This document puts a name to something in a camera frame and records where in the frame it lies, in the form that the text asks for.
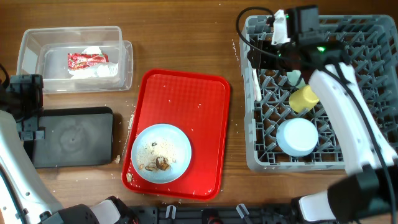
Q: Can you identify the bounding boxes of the light blue bowl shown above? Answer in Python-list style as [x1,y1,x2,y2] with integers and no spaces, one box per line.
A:
[276,118,318,157]

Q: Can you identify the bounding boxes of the food crumb on tray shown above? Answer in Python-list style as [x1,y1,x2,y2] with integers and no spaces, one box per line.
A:
[126,172,132,183]

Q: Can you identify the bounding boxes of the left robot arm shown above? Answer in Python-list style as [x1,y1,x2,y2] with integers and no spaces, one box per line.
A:
[1,74,140,223]

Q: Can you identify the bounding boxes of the clear plastic bin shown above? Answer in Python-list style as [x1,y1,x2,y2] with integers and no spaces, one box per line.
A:
[16,26,134,93]

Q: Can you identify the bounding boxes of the red snack wrapper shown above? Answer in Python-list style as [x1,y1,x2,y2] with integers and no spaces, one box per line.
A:
[67,54,109,70]

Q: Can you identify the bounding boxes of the white napkin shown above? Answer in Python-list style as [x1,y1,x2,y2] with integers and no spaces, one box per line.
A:
[67,46,119,79]

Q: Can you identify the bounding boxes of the light blue plate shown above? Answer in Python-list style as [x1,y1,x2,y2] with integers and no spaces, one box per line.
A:
[131,124,192,184]

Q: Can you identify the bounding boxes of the food crumb on table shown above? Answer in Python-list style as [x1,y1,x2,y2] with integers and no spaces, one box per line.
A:
[114,155,121,164]

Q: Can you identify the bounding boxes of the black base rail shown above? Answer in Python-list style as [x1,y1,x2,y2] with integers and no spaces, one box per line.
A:
[129,204,298,224]

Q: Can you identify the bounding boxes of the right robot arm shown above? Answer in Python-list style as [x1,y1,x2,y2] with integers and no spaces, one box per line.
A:
[242,40,397,223]

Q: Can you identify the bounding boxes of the black tray bin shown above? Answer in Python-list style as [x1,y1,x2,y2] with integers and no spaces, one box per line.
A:
[17,106,113,169]

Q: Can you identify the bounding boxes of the red serving tray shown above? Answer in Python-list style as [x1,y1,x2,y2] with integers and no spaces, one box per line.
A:
[121,69,231,200]

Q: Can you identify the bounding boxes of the green bowl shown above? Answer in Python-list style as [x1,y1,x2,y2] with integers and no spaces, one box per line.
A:
[286,70,306,89]

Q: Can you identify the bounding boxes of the grey dishwasher rack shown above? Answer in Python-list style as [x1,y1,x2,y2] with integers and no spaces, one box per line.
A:
[236,15,397,172]

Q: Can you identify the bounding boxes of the white plastic fork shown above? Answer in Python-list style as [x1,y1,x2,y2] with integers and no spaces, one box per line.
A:
[252,68,262,101]

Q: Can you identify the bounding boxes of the yellow cup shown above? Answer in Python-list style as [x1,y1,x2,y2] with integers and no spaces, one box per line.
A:
[289,85,320,113]

